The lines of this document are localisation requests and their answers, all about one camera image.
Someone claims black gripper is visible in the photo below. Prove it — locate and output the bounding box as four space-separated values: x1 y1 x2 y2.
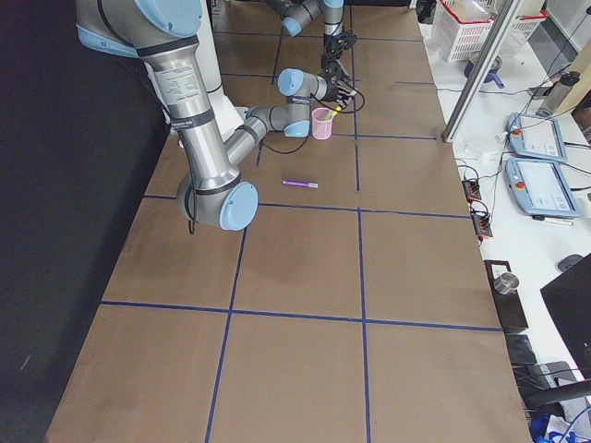
320 39 342 70
322 77 356 104

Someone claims purple highlighter pen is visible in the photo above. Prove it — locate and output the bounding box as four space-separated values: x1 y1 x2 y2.
282 179 319 189

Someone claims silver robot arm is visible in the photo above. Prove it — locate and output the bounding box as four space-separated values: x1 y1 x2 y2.
76 1 356 231
265 0 346 70

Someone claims pink mesh pen holder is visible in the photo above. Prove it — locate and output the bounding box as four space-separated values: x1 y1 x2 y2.
311 107 333 140

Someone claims white pillar with base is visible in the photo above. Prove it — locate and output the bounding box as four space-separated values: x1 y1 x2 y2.
154 1 243 148

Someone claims white plastic basket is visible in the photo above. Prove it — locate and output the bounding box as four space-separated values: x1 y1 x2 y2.
431 1 548 62

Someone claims blue saucepan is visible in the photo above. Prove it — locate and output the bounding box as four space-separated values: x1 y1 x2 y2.
464 51 506 89

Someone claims far blue teach pendant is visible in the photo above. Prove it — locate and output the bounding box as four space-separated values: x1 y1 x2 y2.
506 113 567 163

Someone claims blue teach pendant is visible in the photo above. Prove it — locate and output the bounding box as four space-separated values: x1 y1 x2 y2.
504 158 581 219
506 113 567 163

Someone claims near blue teach pendant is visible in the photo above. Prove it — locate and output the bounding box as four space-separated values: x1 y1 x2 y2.
504 158 581 219

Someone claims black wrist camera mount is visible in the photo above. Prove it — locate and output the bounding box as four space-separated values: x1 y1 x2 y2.
321 62 349 83
334 30 357 52

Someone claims aluminium frame post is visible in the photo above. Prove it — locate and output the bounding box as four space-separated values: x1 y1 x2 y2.
441 0 523 143

